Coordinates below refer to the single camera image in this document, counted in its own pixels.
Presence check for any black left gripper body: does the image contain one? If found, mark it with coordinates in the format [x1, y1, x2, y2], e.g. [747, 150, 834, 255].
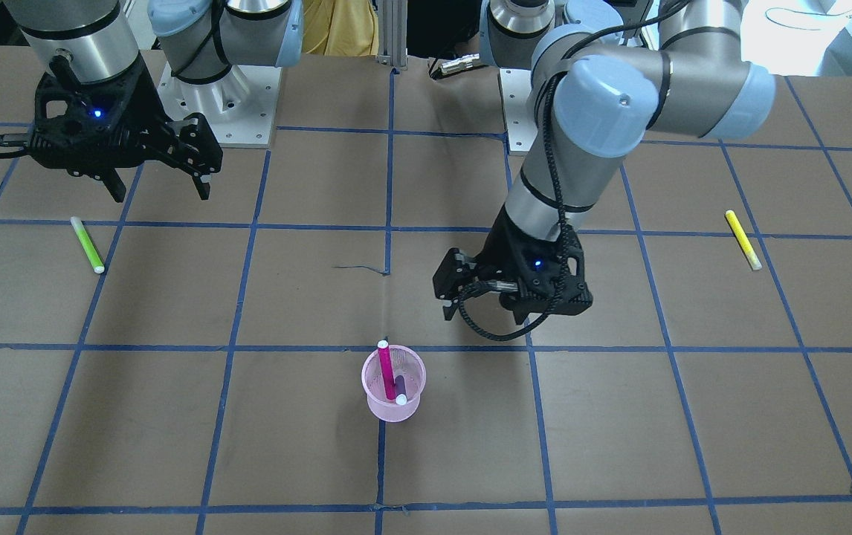
[476, 209, 593, 325]

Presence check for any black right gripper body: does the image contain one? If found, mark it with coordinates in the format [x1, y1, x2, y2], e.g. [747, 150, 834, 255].
[25, 56, 179, 177]

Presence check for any pink mesh cup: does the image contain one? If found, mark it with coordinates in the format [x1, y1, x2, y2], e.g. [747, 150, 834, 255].
[361, 340, 426, 423]

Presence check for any pink highlighter pen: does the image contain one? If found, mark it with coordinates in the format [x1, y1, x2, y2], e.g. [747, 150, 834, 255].
[376, 340, 396, 402]

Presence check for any purple highlighter pen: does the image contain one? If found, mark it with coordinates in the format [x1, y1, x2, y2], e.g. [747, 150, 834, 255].
[393, 374, 408, 406]

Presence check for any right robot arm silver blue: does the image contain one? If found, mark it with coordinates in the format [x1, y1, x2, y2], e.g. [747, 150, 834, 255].
[0, 1, 304, 202]

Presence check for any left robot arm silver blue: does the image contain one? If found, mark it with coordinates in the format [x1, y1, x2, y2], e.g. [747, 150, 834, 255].
[432, 1, 776, 341]

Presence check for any green highlighter pen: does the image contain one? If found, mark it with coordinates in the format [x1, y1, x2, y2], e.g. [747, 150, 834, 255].
[69, 216, 106, 275]

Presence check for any person in yellow shirt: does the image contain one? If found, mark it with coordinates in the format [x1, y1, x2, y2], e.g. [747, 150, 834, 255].
[303, 1, 379, 57]

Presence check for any yellow highlighter pen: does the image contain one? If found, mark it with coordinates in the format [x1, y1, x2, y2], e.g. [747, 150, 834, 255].
[724, 210, 763, 271]

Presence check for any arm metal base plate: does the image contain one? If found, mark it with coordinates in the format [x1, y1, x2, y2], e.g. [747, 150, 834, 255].
[500, 68, 538, 156]
[158, 65, 285, 149]

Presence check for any aluminium frame post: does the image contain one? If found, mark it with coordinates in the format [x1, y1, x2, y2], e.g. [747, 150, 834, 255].
[374, 1, 408, 71]

